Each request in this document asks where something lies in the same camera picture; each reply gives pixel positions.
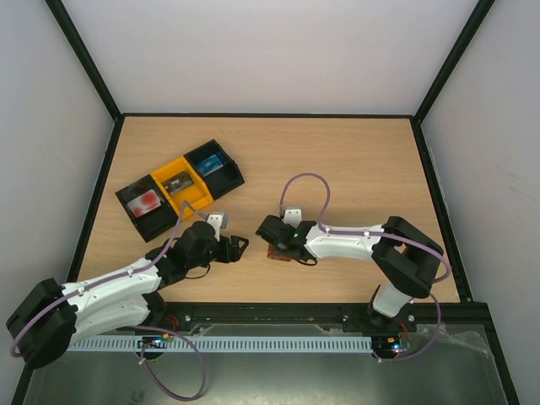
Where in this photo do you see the brown leather card holder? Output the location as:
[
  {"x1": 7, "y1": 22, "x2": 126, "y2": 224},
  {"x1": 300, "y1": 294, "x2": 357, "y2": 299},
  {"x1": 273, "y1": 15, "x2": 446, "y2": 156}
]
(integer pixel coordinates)
[{"x1": 267, "y1": 245, "x2": 292, "y2": 262}]

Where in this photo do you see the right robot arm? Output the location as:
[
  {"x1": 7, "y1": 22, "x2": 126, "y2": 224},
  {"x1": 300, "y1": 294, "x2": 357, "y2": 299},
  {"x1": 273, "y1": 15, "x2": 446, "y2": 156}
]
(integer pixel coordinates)
[{"x1": 256, "y1": 215, "x2": 444, "y2": 331}]

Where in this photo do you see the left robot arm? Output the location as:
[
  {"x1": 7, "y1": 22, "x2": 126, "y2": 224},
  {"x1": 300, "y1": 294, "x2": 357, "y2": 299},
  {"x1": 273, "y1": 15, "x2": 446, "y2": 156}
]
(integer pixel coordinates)
[{"x1": 6, "y1": 221, "x2": 249, "y2": 370}]

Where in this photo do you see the dark card in bin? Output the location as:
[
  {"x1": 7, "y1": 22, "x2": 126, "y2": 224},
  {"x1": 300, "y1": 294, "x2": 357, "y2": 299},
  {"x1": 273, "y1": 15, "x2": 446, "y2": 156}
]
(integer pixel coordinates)
[{"x1": 162, "y1": 171, "x2": 193, "y2": 196}]

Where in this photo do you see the blue card in bin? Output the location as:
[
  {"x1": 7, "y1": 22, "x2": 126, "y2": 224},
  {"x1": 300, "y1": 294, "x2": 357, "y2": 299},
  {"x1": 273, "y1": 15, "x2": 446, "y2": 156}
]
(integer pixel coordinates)
[{"x1": 197, "y1": 154, "x2": 224, "y2": 177}]

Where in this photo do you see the red white card in bin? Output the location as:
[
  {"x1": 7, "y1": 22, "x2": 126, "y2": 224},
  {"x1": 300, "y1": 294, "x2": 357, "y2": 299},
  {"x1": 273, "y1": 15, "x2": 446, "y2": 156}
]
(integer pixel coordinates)
[{"x1": 127, "y1": 189, "x2": 161, "y2": 219}]

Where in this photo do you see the black bin right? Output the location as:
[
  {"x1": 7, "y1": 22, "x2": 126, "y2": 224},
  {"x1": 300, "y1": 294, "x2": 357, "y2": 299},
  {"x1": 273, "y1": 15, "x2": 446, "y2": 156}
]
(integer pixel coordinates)
[{"x1": 183, "y1": 139, "x2": 245, "y2": 200}]

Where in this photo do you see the black bin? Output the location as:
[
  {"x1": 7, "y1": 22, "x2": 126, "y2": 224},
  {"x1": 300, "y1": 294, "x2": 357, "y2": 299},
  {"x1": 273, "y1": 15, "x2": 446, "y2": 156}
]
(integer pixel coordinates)
[
  {"x1": 183, "y1": 139, "x2": 245, "y2": 200},
  {"x1": 116, "y1": 175, "x2": 178, "y2": 242}
]

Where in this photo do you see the black bin left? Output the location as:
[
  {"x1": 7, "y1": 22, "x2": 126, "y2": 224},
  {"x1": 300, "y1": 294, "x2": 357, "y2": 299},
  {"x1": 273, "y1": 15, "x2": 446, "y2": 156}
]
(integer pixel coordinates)
[{"x1": 116, "y1": 175, "x2": 178, "y2": 242}]

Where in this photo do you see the yellow bin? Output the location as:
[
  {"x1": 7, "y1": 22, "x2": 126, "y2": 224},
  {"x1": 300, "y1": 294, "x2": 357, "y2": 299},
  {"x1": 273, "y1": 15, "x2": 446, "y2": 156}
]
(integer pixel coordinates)
[{"x1": 150, "y1": 157, "x2": 213, "y2": 214}]

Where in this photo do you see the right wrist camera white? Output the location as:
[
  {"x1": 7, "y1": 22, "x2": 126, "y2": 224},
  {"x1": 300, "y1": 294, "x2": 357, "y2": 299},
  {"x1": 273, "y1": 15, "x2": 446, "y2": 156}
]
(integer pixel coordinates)
[{"x1": 283, "y1": 207, "x2": 302, "y2": 225}]

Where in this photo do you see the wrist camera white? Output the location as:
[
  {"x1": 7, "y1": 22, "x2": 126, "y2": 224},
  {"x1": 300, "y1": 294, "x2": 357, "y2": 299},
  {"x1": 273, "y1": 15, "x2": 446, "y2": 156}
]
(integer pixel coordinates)
[
  {"x1": 206, "y1": 212, "x2": 229, "y2": 230},
  {"x1": 283, "y1": 207, "x2": 302, "y2": 225}
]

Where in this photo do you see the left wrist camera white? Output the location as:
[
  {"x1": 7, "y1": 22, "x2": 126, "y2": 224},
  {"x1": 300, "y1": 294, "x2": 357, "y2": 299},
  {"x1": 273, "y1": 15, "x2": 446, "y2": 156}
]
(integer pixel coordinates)
[{"x1": 206, "y1": 212, "x2": 229, "y2": 230}]

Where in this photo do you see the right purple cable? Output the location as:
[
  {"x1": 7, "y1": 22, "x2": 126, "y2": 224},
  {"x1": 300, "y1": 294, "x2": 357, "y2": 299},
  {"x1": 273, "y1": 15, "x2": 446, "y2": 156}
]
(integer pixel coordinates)
[{"x1": 279, "y1": 171, "x2": 453, "y2": 364}]

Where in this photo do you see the slotted cable duct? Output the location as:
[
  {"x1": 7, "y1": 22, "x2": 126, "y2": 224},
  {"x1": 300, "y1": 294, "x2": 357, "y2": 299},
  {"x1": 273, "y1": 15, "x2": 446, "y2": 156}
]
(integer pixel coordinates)
[{"x1": 68, "y1": 335, "x2": 372, "y2": 354}]

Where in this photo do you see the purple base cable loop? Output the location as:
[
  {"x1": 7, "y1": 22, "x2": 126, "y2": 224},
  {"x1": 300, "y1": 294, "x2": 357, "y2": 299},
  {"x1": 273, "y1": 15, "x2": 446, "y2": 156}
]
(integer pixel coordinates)
[{"x1": 137, "y1": 323, "x2": 210, "y2": 401}]

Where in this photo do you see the black frame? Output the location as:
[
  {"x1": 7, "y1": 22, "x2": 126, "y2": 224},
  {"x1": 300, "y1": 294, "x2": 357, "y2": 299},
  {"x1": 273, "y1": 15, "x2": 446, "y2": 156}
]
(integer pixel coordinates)
[{"x1": 46, "y1": 1, "x2": 494, "y2": 303}]

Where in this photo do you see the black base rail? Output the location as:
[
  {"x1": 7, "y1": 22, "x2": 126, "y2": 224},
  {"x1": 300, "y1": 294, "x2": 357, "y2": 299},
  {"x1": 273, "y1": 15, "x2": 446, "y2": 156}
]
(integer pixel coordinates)
[{"x1": 159, "y1": 301, "x2": 490, "y2": 334}]

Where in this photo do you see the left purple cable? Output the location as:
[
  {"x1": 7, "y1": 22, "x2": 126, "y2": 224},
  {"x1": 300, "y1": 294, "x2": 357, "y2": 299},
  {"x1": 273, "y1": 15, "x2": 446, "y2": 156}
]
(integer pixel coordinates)
[{"x1": 10, "y1": 200, "x2": 212, "y2": 359}]

